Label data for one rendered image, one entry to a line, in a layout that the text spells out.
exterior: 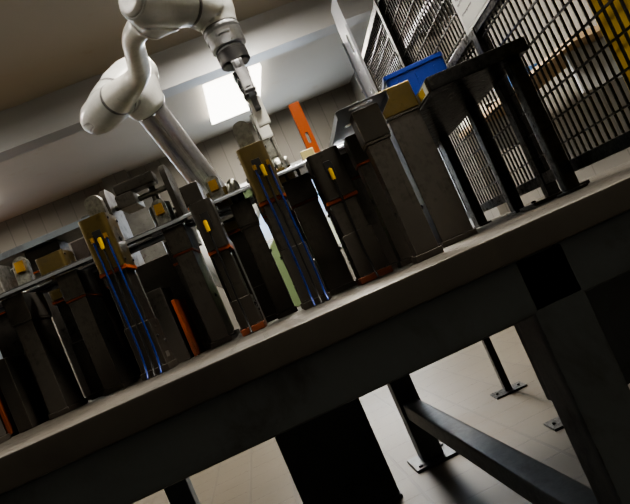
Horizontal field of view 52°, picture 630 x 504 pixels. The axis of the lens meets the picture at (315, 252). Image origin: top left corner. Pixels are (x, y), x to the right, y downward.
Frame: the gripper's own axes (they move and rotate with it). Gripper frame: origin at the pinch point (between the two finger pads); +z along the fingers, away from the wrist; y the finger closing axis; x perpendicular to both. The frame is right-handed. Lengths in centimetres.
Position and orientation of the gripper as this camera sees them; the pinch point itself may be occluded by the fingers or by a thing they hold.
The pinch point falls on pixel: (264, 126)
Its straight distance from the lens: 156.6
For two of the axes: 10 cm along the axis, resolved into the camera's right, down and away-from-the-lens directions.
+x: 9.1, -4.1, 0.4
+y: 0.2, -0.6, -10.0
